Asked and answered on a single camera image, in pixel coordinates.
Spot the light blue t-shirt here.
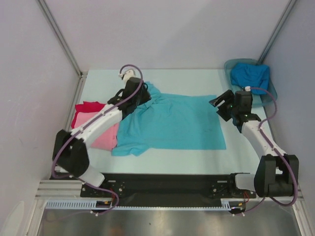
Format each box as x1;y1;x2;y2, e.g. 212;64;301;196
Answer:
112;83;226;156

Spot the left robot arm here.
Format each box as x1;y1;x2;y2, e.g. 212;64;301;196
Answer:
51;77;151;197

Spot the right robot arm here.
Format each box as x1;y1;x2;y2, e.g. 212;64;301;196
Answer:
209;89;299;201

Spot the translucent blue plastic bin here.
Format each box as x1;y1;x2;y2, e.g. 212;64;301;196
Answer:
224;59;278;108

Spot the dark blue crumpled t-shirt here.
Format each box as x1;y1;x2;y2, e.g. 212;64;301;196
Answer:
230;63;270;95

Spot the red folded t-shirt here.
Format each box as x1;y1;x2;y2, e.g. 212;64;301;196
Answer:
71;101;105;128

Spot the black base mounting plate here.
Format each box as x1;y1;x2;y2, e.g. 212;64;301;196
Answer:
79;174;256;209

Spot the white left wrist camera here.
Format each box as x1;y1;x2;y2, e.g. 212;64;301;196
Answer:
119;69;135;83

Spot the aluminium frame rail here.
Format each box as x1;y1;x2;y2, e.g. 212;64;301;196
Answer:
34;179;86;200

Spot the light blue cable duct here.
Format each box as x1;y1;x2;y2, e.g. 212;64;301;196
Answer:
45;199;119;209

